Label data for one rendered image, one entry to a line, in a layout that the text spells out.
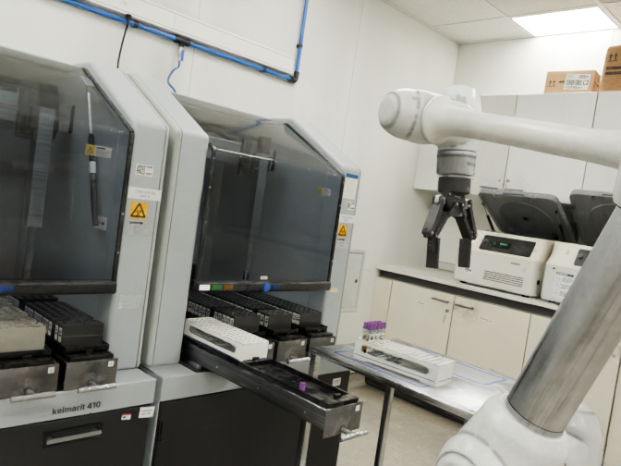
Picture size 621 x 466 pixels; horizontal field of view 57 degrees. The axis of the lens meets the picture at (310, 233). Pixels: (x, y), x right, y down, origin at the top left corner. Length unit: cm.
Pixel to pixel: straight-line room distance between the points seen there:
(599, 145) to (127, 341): 128
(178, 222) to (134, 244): 15
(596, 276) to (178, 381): 119
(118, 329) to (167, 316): 15
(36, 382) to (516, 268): 285
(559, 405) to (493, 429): 11
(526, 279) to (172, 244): 245
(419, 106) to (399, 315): 302
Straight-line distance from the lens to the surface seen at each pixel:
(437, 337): 398
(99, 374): 161
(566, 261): 361
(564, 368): 99
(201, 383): 179
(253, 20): 335
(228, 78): 320
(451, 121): 120
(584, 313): 97
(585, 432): 122
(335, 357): 181
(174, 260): 173
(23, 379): 153
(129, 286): 168
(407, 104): 122
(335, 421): 144
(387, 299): 419
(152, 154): 166
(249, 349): 165
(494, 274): 376
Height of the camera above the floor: 128
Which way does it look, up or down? 3 degrees down
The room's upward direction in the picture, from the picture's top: 8 degrees clockwise
